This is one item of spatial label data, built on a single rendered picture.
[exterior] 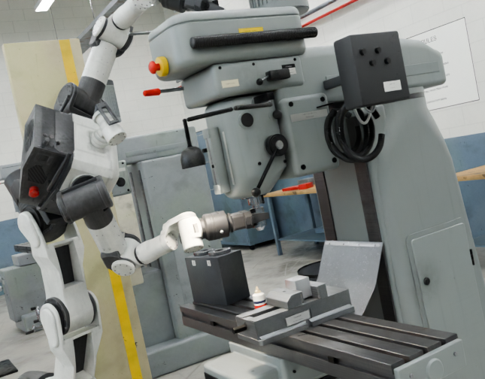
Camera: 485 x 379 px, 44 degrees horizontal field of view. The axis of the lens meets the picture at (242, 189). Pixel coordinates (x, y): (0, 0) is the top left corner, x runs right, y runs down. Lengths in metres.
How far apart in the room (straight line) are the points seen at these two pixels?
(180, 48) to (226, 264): 0.88
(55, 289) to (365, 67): 1.31
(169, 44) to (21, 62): 1.82
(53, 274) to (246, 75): 0.99
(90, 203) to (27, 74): 1.80
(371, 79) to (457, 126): 4.97
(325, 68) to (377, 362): 1.01
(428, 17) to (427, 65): 4.54
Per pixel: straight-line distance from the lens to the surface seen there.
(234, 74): 1.85
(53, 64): 3.60
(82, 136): 2.02
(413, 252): 2.13
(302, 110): 1.97
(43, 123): 2.00
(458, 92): 6.71
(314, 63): 2.05
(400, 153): 2.13
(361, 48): 1.83
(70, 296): 2.25
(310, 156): 1.96
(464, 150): 6.75
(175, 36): 1.82
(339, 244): 2.26
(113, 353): 3.65
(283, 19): 1.99
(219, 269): 2.27
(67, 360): 2.31
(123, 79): 11.60
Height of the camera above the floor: 1.44
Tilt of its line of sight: 3 degrees down
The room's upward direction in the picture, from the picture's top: 12 degrees counter-clockwise
